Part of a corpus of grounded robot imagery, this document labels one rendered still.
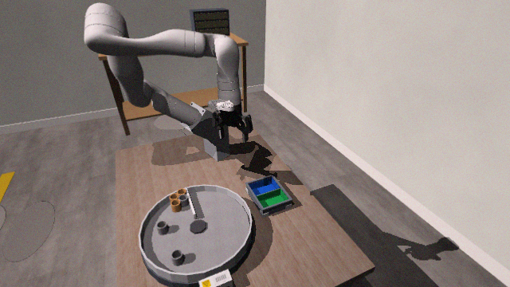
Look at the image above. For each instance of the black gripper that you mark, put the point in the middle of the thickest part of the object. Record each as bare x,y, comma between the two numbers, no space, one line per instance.
233,119

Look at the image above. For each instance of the grey metal sleeve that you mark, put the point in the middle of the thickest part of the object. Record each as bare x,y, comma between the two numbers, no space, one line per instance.
164,229
184,200
175,254

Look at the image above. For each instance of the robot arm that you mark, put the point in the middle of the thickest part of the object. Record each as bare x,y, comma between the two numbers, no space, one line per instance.
105,33

